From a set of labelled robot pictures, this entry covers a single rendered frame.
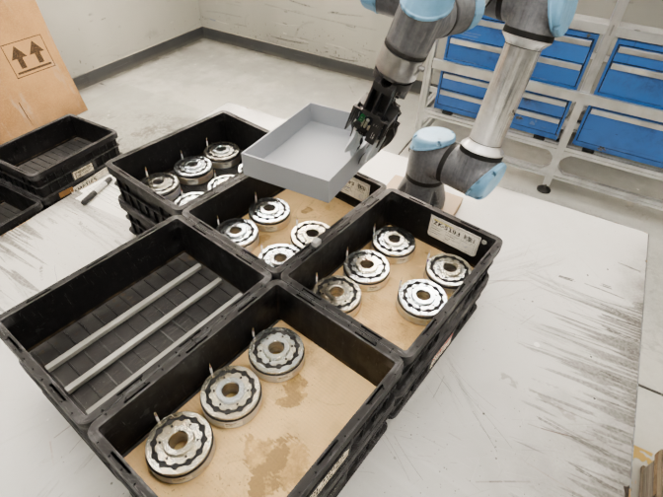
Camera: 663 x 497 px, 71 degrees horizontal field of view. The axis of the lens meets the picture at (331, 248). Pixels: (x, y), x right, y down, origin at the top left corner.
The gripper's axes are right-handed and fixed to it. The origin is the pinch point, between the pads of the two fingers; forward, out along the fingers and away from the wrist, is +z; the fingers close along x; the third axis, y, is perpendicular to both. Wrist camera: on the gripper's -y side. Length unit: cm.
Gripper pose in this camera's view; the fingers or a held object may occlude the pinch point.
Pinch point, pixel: (359, 155)
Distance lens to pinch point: 96.9
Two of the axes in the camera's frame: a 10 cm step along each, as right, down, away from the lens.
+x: 8.5, 5.2, -0.8
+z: -3.0, 6.1, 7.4
